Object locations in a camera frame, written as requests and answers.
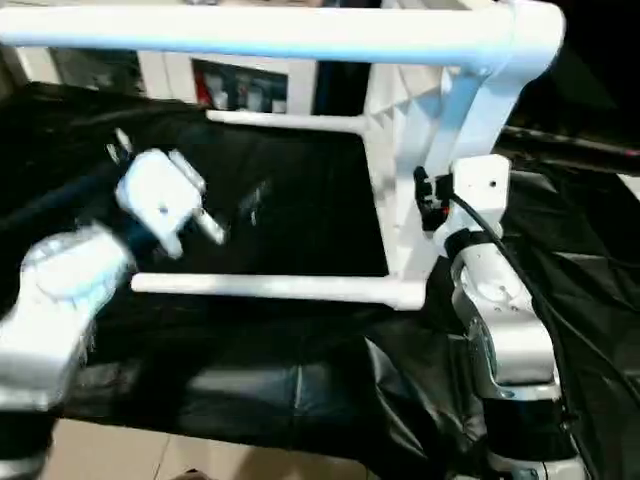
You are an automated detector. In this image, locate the black low bench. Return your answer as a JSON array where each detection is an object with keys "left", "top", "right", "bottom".
[{"left": 505, "top": 124, "right": 640, "bottom": 163}]

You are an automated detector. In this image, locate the black plastic mat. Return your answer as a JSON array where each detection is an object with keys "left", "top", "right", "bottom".
[{"left": 0, "top": 80, "right": 640, "bottom": 480}]

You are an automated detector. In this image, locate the small red bottle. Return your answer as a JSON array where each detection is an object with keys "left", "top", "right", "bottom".
[{"left": 197, "top": 72, "right": 216, "bottom": 109}]

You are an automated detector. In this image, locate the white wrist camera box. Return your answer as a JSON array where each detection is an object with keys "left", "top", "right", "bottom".
[
  {"left": 449, "top": 154, "right": 512, "bottom": 238},
  {"left": 113, "top": 148, "right": 228, "bottom": 261}
]

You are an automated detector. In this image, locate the white plastic table leg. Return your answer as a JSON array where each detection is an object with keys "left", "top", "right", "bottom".
[
  {"left": 0, "top": 8, "right": 526, "bottom": 67},
  {"left": 204, "top": 109, "right": 374, "bottom": 135},
  {"left": 129, "top": 271, "right": 428, "bottom": 312}
]

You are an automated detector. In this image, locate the white glass-door cabinet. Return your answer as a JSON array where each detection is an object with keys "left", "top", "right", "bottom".
[{"left": 0, "top": 45, "right": 393, "bottom": 117}]

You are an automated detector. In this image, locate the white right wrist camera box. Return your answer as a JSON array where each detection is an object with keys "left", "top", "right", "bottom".
[{"left": 449, "top": 154, "right": 512, "bottom": 238}]

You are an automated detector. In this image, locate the white plastic table top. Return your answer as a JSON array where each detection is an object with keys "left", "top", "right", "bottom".
[{"left": 364, "top": 0, "right": 567, "bottom": 293}]

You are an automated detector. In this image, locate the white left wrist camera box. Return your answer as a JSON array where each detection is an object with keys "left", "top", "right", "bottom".
[{"left": 113, "top": 148, "right": 228, "bottom": 261}]

